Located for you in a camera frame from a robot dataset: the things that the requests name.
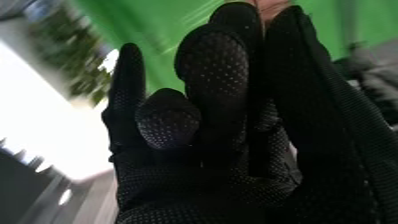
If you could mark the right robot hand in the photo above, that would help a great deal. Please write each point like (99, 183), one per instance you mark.
(224, 140)

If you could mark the person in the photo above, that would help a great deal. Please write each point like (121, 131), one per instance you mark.
(273, 9)

